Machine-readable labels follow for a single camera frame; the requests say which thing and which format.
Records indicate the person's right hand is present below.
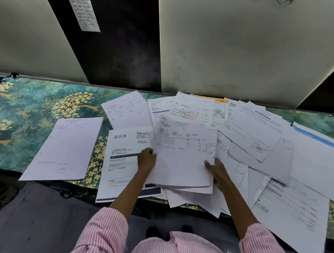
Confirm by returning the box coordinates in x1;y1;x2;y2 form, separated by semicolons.
204;158;232;192

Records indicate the person's left hand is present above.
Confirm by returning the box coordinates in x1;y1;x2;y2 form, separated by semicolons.
137;148;157;174

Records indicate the printed form paper sheet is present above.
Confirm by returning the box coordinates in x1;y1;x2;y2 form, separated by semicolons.
145;114;218;188

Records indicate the person's right forearm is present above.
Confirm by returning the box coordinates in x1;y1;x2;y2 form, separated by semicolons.
221;182;259;240

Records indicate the person's left forearm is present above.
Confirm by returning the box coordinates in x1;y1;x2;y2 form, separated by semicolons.
109;168;151;221

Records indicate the pile of white paper documents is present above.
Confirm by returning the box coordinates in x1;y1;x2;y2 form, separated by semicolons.
95;91;334;253

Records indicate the plain white stapled document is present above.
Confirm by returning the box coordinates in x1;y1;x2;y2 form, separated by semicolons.
19;117;104;181

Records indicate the pink striped shirt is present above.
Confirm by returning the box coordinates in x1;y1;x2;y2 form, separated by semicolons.
70;207;286;253

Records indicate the green floral tablecloth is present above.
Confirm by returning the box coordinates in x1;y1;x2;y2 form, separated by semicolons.
0;75;334;240

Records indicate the white handwritten wall note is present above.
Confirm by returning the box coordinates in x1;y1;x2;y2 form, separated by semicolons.
69;0;101;33

